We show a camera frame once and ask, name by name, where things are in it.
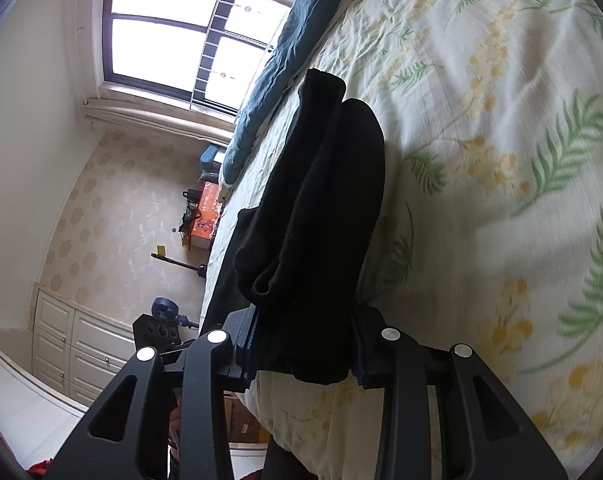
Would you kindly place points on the blue blanket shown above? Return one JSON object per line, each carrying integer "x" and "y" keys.
{"x": 281, "y": 60}

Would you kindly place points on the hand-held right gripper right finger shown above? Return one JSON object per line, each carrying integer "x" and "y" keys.
{"x": 365, "y": 360}

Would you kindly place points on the black pants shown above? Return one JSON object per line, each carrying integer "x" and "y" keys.
{"x": 321, "y": 210}

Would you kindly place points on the cardboard box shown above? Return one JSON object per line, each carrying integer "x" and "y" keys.
{"x": 244, "y": 417}

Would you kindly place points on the black stick tool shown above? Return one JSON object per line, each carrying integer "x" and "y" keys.
{"x": 179, "y": 263}

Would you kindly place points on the orange box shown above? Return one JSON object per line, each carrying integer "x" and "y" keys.
{"x": 206, "y": 215}

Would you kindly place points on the dark framed window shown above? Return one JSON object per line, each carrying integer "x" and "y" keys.
{"x": 156, "y": 35}

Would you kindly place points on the black and blue device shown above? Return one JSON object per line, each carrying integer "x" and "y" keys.
{"x": 156, "y": 330}

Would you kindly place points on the white drawer cabinet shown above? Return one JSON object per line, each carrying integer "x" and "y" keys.
{"x": 81, "y": 345}

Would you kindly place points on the red cloth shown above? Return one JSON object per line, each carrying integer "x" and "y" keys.
{"x": 38, "y": 472}

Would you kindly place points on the floral bed sheet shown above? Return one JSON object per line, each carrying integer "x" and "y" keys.
{"x": 481, "y": 210}

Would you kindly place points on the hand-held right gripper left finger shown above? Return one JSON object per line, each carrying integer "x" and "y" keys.
{"x": 245, "y": 350}

